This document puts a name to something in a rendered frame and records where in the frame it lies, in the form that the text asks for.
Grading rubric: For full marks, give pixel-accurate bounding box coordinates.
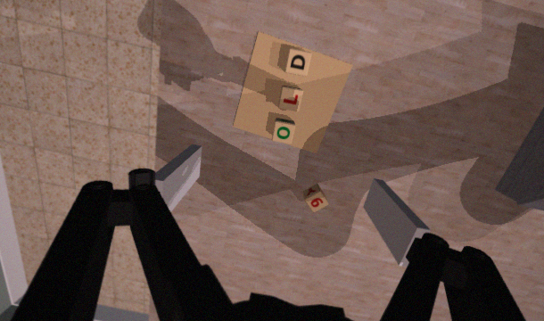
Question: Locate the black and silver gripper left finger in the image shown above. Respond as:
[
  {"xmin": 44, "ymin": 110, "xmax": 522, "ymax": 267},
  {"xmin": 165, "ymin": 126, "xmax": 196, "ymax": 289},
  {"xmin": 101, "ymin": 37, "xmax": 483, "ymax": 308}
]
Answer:
[{"xmin": 11, "ymin": 144, "xmax": 243, "ymax": 321}]

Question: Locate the tan square mat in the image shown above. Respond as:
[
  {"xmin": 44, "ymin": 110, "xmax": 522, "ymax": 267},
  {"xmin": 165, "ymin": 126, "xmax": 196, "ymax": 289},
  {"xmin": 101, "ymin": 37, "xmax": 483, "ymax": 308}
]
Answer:
[{"xmin": 234, "ymin": 32, "xmax": 352, "ymax": 153}]

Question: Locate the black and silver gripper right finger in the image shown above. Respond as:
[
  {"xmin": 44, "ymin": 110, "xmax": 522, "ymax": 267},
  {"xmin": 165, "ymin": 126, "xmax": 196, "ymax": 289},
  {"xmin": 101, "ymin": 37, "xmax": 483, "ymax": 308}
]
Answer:
[{"xmin": 363, "ymin": 178, "xmax": 526, "ymax": 321}]

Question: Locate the tan block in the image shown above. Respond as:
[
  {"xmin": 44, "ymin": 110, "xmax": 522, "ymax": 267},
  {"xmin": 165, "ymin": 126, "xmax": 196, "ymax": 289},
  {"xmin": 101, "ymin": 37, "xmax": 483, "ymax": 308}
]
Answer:
[
  {"xmin": 303, "ymin": 184, "xmax": 329, "ymax": 212},
  {"xmin": 272, "ymin": 118, "xmax": 295, "ymax": 144},
  {"xmin": 284, "ymin": 48, "xmax": 312, "ymax": 77},
  {"xmin": 278, "ymin": 86, "xmax": 303, "ymax": 111}
]

